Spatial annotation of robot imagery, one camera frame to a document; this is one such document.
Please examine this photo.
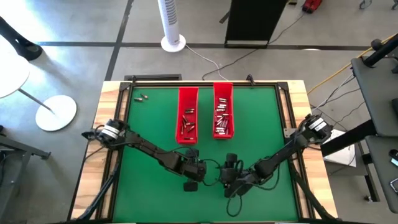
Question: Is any white fan cable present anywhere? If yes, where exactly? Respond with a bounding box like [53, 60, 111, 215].
[185, 44, 229, 81]

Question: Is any black left camera cable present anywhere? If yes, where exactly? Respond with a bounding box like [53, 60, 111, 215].
[169, 146, 223, 187]

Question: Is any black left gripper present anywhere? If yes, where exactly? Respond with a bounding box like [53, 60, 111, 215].
[178, 148, 208, 192]

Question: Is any grey workstation desk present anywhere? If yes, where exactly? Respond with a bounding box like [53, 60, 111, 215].
[350, 57, 398, 215]

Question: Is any white box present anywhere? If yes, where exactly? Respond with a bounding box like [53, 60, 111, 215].
[322, 126, 358, 168]

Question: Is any black aluminium table frame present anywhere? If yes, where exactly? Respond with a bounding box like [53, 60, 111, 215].
[67, 74, 340, 224]

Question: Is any long red plastic bin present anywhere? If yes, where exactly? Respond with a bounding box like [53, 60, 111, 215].
[212, 82, 234, 140]
[175, 86, 200, 146]

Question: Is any black rectangular bar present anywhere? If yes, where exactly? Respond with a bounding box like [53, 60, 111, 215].
[124, 73, 183, 82]

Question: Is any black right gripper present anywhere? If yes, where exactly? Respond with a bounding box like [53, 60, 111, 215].
[220, 152, 259, 198]

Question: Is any black pole with knob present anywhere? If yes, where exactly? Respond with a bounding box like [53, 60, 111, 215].
[363, 34, 398, 68]

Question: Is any green table mat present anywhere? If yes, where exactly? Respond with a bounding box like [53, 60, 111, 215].
[112, 85, 300, 222]

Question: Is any white round pedestal table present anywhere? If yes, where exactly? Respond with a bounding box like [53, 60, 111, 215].
[0, 34, 78, 131]

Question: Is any black beam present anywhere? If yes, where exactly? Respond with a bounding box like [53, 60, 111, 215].
[320, 119, 379, 158]

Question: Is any black camera cable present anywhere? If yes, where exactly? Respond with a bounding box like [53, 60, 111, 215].
[169, 146, 223, 187]
[226, 160, 280, 218]

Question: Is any white tower fan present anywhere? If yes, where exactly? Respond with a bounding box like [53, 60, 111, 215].
[157, 0, 187, 53]

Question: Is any black right camera cable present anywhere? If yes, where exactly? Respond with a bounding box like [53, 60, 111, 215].
[226, 160, 280, 218]

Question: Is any black stand leg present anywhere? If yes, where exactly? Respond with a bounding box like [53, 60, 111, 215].
[0, 16, 44, 62]

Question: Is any red black tool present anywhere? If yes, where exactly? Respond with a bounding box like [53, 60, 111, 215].
[302, 0, 323, 14]

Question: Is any black floor cable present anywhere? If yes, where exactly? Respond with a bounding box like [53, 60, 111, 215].
[201, 11, 308, 81]

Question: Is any grey metal stand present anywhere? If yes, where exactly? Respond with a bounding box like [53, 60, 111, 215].
[0, 124, 52, 224]

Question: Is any yellow floor cable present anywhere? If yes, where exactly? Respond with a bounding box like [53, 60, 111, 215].
[307, 33, 398, 95]

